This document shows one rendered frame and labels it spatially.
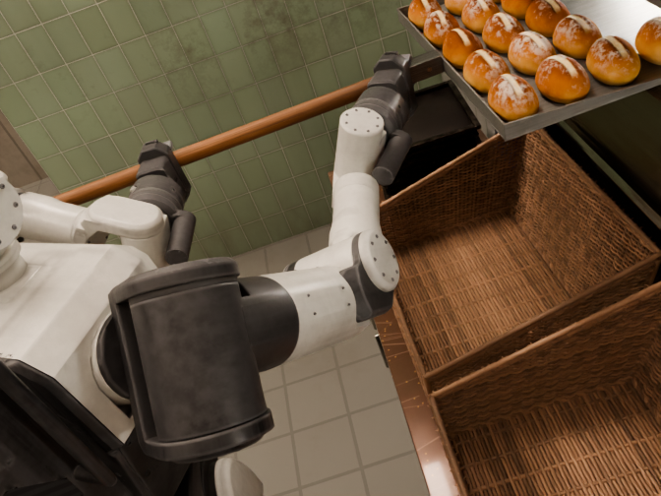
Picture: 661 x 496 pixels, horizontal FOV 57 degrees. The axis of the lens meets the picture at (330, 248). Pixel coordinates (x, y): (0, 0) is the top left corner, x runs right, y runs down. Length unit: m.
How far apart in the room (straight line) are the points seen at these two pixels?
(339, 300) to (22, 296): 0.30
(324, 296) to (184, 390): 0.20
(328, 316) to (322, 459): 1.45
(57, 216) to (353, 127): 0.46
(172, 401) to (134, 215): 0.48
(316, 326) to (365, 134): 0.37
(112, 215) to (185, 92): 1.53
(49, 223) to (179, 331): 0.56
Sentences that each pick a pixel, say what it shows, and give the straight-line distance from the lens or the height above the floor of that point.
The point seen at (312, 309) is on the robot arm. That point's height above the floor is 1.29.
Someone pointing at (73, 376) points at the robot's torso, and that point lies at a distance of 0.56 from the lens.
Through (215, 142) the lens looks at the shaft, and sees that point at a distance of 1.12.
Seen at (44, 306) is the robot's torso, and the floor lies 1.40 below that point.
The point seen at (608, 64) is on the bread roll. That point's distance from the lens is 1.00.
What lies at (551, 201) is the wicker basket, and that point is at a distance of 1.53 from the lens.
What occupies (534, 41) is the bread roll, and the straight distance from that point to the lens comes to 1.06.
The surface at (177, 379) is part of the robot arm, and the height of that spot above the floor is 1.37.
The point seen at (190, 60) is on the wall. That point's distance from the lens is 2.39.
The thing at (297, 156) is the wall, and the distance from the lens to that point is 2.59.
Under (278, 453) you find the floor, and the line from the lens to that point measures 2.11.
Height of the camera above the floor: 1.71
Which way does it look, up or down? 40 degrees down
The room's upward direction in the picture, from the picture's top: 21 degrees counter-clockwise
